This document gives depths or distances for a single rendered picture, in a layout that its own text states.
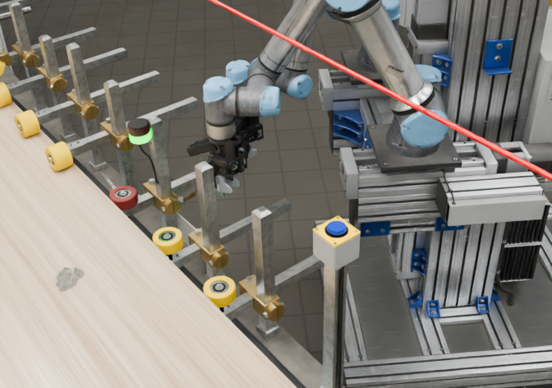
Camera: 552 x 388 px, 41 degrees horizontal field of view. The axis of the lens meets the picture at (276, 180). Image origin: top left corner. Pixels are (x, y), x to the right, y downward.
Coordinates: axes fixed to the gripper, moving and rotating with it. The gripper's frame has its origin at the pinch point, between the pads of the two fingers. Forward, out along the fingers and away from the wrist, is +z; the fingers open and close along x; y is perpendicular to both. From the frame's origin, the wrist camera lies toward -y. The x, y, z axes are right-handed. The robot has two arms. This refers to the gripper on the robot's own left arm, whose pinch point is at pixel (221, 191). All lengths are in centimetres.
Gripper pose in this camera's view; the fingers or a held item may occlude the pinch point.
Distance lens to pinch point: 205.1
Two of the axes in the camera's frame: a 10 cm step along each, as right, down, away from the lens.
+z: 0.3, 8.1, 5.9
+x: 5.3, -5.1, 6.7
